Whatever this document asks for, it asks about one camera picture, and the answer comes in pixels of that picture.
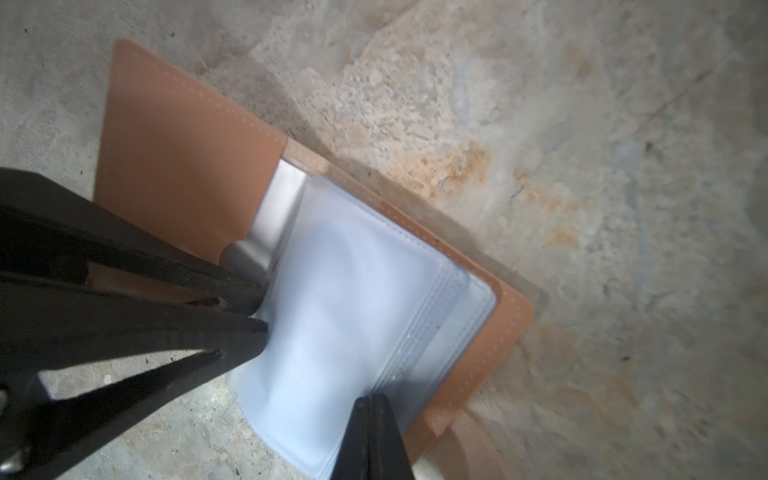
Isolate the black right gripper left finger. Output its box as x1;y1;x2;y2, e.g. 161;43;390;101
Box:
331;397;369;480

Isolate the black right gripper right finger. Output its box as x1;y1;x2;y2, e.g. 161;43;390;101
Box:
368;394;415;480

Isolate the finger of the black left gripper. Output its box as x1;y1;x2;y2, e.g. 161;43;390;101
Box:
1;272;268;479
1;168;266;315

